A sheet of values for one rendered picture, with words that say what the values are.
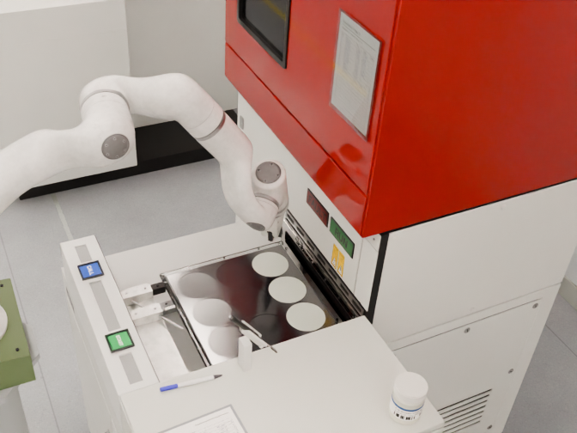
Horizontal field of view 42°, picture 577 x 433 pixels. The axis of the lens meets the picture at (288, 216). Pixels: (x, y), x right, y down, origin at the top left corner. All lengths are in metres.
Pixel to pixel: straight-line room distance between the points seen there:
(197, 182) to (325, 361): 2.26
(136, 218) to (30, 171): 2.08
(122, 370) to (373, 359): 0.58
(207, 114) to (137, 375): 0.60
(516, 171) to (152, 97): 0.87
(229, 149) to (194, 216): 2.00
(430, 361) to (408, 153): 0.79
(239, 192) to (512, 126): 0.64
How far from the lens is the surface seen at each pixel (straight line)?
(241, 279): 2.04
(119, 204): 3.78
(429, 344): 2.15
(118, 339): 1.82
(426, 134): 1.61
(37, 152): 1.63
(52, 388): 3.01
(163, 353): 1.89
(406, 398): 1.62
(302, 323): 1.94
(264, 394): 1.70
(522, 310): 2.33
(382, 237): 1.73
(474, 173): 1.78
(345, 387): 1.73
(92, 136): 1.55
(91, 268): 2.00
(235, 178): 1.73
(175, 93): 1.60
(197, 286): 2.02
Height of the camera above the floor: 2.30
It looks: 38 degrees down
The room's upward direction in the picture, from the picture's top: 5 degrees clockwise
